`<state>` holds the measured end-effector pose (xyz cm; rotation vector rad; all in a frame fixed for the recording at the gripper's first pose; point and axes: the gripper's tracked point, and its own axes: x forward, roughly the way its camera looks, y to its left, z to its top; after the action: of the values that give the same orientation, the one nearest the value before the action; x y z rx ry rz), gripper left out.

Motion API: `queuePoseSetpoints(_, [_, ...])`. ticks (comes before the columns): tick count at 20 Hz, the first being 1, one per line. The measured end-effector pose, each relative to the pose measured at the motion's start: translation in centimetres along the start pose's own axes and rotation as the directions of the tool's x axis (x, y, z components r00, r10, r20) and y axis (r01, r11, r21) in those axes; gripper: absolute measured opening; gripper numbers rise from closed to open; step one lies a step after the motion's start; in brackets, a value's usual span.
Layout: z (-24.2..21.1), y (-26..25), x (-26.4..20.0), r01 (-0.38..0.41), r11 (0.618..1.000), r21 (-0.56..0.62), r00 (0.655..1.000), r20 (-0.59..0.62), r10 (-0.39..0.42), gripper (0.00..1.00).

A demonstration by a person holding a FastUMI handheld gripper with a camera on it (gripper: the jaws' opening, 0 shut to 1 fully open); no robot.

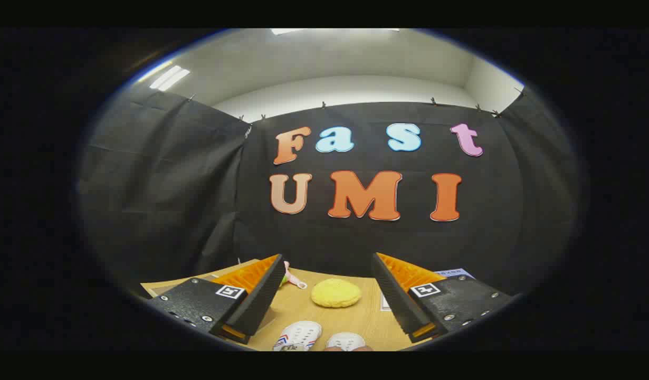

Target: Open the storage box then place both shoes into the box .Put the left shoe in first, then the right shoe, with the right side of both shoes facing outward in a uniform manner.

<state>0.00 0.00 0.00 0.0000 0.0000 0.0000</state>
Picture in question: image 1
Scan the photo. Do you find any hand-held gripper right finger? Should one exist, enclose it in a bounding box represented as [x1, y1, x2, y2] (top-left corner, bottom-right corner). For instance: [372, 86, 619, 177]
[371, 253, 515, 343]

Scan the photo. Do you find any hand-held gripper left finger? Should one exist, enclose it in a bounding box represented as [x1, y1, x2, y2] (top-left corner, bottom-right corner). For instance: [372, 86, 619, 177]
[147, 254, 286, 345]

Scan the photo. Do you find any white canvas shoe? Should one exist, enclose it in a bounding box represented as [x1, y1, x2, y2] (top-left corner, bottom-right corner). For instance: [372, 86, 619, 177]
[272, 320, 322, 352]
[324, 332, 367, 352]

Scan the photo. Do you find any pink and green plush toy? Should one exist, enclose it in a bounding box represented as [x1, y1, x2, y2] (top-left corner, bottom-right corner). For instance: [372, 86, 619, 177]
[280, 260, 308, 290]

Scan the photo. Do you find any yellow plush bun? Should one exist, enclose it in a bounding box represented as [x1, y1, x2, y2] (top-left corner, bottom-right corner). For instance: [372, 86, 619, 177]
[311, 278, 362, 308]

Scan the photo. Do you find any ceiling light panel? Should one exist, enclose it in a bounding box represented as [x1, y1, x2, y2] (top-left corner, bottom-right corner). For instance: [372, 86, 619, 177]
[271, 28, 400, 36]
[149, 65, 190, 91]

